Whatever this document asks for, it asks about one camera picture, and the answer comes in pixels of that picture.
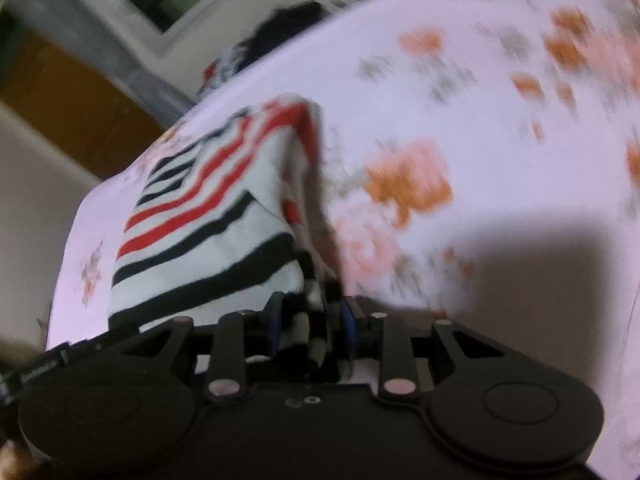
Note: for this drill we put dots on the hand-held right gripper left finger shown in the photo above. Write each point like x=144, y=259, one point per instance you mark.
x=272, y=330

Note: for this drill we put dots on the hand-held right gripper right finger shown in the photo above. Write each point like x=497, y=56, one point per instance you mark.
x=347, y=325

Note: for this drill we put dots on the white black red striped shirt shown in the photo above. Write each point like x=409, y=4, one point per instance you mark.
x=225, y=220

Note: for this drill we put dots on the pile of dark clothes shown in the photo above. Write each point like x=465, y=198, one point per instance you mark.
x=280, y=30

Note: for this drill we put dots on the pink floral bedsheet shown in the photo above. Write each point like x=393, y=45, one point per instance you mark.
x=480, y=170

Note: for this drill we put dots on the orange wooden door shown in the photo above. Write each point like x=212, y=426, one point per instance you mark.
x=70, y=105

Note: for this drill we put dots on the grey curtain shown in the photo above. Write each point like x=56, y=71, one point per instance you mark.
x=75, y=25

